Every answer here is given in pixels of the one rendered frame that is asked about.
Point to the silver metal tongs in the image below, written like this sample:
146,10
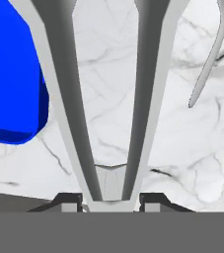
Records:
64,82

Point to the silver metal spoon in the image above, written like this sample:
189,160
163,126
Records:
212,56

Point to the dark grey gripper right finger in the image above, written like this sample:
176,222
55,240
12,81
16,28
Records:
154,199

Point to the blue tray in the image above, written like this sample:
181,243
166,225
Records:
11,72

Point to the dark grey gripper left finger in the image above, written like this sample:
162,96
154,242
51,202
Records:
67,199

